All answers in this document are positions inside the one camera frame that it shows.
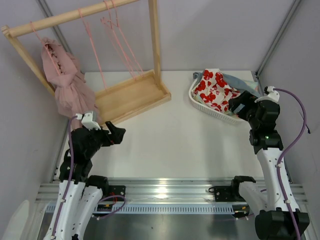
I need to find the white perforated laundry basket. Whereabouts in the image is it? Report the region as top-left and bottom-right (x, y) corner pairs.
(188, 79), (245, 125)

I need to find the wooden clothes rack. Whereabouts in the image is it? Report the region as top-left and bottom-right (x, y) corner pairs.
(1, 0), (171, 125)

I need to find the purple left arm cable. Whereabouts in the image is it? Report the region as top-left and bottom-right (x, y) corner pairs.
(51, 114), (127, 240)

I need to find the red poppy print skirt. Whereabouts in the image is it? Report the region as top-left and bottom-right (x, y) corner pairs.
(191, 69), (241, 114)

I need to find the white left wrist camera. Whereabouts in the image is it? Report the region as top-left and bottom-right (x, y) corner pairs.
(75, 110), (102, 131)

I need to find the white slotted cable duct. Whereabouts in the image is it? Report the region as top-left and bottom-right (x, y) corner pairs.
(46, 203), (236, 214)

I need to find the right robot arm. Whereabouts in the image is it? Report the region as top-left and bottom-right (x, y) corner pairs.
(229, 87), (310, 240)

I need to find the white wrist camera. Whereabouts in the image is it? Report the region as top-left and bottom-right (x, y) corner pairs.
(254, 86), (280, 104)
(75, 110), (102, 131)

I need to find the blue denim garment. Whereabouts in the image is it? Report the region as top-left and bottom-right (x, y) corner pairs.
(193, 71), (261, 97)

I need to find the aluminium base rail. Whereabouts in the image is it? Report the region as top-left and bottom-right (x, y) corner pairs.
(35, 177), (308, 204)

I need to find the pink wire hanger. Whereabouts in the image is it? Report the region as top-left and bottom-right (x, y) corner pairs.
(100, 0), (143, 81)
(77, 8), (107, 89)
(109, 0), (145, 76)

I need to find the pink dress on hanger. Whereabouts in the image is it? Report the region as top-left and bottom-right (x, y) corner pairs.
(41, 37), (101, 122)

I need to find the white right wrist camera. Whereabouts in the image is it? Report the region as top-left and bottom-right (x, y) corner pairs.
(254, 86), (280, 104)

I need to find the pink hanger holding dress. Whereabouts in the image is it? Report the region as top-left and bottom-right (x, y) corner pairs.
(29, 21), (61, 76)

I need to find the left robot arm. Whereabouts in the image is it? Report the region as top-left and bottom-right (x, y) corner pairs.
(44, 121), (126, 240)

